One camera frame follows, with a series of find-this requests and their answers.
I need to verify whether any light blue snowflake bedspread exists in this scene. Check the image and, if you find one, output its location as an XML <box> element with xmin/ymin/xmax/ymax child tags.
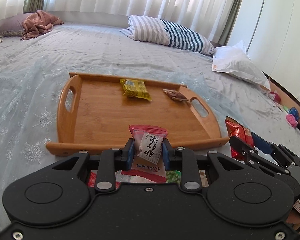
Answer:
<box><xmin>0</xmin><ymin>22</ymin><xmax>300</xmax><ymax>233</ymax></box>

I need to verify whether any pink white candy packet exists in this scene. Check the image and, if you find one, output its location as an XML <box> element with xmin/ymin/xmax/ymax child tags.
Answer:
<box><xmin>121</xmin><ymin>125</ymin><xmax>168</xmax><ymax>183</ymax></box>

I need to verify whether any pink blanket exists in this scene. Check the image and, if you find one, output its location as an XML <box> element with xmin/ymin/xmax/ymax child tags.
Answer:
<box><xmin>21</xmin><ymin>10</ymin><xmax>64</xmax><ymax>40</ymax></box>

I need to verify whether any blue toy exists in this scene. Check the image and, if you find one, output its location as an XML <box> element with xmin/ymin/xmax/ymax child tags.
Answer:
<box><xmin>288</xmin><ymin>107</ymin><xmax>300</xmax><ymax>121</ymax></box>

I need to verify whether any wooden serving tray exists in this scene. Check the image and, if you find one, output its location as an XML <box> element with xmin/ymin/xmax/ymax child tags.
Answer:
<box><xmin>46</xmin><ymin>73</ymin><xmax>228</xmax><ymax>156</ymax></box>

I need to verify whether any green snack packet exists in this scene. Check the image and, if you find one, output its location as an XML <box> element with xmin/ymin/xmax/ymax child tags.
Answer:
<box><xmin>166</xmin><ymin>171</ymin><xmax>181</xmax><ymax>184</ymax></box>

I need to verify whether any red Martha nut bag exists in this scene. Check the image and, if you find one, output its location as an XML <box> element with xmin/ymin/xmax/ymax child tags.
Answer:
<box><xmin>225</xmin><ymin>116</ymin><xmax>254</xmax><ymax>161</ymax></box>

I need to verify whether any pink toy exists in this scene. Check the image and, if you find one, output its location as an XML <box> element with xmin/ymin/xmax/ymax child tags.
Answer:
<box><xmin>286</xmin><ymin>114</ymin><xmax>298</xmax><ymax>128</ymax></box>

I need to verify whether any purple pillow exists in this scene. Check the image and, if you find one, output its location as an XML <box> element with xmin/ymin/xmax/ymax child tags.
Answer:
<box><xmin>0</xmin><ymin>12</ymin><xmax>35</xmax><ymax>37</ymax></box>

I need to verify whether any white pillow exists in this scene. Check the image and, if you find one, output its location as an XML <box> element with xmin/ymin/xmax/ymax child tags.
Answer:
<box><xmin>212</xmin><ymin>40</ymin><xmax>270</xmax><ymax>91</ymax></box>

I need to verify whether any brown nut bar packet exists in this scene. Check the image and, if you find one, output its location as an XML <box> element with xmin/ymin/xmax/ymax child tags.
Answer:
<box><xmin>162</xmin><ymin>89</ymin><xmax>188</xmax><ymax>102</ymax></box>

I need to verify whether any striped pillow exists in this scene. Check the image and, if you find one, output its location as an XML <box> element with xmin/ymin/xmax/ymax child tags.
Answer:
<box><xmin>121</xmin><ymin>15</ymin><xmax>215</xmax><ymax>56</ymax></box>

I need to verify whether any yellow snack packet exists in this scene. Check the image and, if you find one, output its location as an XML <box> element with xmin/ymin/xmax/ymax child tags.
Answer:
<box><xmin>120</xmin><ymin>79</ymin><xmax>152</xmax><ymax>101</ymax></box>

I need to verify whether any red Biscoff biscuit packet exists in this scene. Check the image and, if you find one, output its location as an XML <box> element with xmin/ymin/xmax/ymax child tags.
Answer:
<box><xmin>87</xmin><ymin>171</ymin><xmax>97</xmax><ymax>187</ymax></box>

